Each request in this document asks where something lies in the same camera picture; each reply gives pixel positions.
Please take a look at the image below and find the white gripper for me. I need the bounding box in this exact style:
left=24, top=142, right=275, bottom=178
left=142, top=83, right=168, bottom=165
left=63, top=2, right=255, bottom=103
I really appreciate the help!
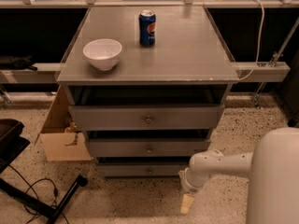
left=178, top=168, right=208, bottom=215

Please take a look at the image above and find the grey bottom drawer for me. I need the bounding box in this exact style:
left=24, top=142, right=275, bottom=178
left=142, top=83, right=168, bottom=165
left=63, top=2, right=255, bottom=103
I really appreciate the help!
left=97, top=156, right=191, bottom=177

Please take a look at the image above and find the grey drawer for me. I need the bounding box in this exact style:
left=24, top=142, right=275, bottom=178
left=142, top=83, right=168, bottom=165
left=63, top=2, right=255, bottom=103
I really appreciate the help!
left=97, top=156, right=191, bottom=177
left=86, top=130, right=210, bottom=157
left=67, top=87, right=226, bottom=132

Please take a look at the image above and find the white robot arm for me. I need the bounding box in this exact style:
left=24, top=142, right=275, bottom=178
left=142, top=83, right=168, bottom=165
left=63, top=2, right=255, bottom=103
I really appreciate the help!
left=179, top=127, right=299, bottom=224

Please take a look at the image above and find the grey middle drawer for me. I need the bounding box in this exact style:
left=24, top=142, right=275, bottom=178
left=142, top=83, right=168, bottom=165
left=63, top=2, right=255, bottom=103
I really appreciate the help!
left=86, top=130, right=210, bottom=157

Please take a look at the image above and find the grey top drawer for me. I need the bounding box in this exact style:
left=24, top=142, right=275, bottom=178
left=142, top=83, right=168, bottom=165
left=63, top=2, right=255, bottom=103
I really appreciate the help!
left=67, top=87, right=226, bottom=132

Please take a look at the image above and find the grey drawer cabinet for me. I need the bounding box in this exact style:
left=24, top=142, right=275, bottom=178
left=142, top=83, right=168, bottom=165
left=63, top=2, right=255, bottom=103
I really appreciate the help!
left=54, top=5, right=240, bottom=179

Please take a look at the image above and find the brown cardboard box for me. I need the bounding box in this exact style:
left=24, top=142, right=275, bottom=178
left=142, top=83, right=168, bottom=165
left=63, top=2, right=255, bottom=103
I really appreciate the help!
left=39, top=87, right=92, bottom=161

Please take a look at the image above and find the white ceramic bowl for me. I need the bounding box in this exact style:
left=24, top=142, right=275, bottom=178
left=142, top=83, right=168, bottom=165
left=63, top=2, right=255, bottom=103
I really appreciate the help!
left=83, top=38, right=122, bottom=71

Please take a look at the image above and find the black stand with legs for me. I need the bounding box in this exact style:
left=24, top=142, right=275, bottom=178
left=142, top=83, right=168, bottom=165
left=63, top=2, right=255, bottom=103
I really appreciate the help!
left=0, top=119, right=89, bottom=224

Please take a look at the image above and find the blue Pepsi can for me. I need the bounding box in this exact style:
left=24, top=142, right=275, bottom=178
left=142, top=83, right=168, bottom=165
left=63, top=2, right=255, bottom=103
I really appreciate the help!
left=138, top=9, right=156, bottom=47

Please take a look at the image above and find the grey metal rail frame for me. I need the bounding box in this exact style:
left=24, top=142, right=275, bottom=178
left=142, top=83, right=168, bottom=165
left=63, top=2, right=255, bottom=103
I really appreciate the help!
left=0, top=0, right=299, bottom=110

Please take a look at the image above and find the black floor cable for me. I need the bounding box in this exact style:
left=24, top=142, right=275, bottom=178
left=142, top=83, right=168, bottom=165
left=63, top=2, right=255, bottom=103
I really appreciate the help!
left=7, top=163, right=71, bottom=224

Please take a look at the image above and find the white hanging cable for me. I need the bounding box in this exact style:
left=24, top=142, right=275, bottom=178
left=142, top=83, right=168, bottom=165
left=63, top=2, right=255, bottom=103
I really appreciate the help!
left=237, top=0, right=266, bottom=82

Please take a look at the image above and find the black cloth on rail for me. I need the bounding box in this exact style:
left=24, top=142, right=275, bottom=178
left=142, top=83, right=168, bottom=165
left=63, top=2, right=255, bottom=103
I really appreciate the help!
left=0, top=55, right=37, bottom=71

